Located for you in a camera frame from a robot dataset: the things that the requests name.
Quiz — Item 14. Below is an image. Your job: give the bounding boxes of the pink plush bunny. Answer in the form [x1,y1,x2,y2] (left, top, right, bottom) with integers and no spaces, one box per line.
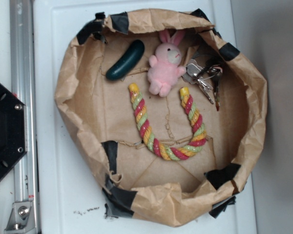
[147,29,186,97]

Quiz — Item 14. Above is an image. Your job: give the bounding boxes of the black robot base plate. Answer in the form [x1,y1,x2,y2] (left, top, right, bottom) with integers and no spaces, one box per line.
[0,83,26,182]

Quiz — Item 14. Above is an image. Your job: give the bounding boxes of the brown paper bag tray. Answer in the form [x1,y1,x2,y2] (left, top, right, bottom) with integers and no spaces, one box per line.
[55,9,267,227]

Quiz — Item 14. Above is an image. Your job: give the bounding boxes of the bunch of metal keys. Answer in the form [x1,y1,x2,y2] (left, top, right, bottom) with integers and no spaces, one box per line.
[183,54,223,111]

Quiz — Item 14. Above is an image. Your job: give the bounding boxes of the metal corner bracket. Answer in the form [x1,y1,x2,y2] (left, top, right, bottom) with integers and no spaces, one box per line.
[4,201,35,234]

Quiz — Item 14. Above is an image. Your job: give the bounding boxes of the aluminium rail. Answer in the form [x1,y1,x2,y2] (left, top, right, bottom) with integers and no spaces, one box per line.
[9,0,41,234]

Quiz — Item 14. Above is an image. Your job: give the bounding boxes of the multicolored twisted rope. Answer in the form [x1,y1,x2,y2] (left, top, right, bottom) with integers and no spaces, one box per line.
[128,82,208,161]

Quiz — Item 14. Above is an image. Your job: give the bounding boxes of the dark green toy cucumber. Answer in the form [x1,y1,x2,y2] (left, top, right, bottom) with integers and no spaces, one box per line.
[106,39,145,81]

